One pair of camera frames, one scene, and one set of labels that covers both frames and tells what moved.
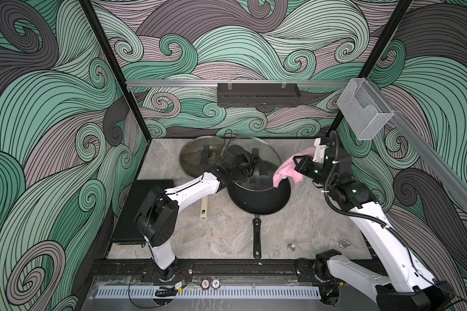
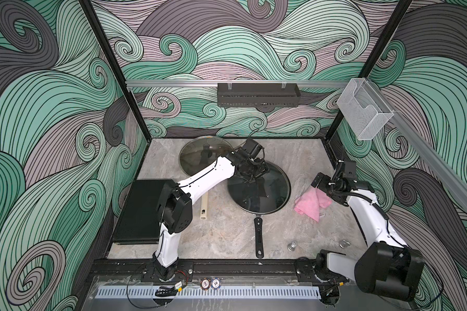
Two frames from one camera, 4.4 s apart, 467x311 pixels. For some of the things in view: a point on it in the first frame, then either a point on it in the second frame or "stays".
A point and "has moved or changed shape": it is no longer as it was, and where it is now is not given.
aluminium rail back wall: (215, 83) stays
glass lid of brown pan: (198, 154) stays
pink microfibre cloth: (287, 168) to (309, 202)
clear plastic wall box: (364, 107) stays
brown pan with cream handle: (196, 156) stays
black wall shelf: (235, 95) stays
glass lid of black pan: (261, 179) has moved or changed shape
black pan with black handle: (255, 194) stays
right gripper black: (301, 167) to (323, 179)
